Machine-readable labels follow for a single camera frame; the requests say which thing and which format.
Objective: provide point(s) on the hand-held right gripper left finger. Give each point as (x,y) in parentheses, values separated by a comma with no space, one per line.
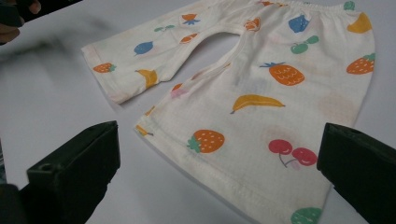
(74,168)

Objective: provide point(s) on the white fruit print pants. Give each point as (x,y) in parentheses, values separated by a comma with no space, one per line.
(249,124)

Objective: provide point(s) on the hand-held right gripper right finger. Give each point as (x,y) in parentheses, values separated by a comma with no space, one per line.
(361,168)

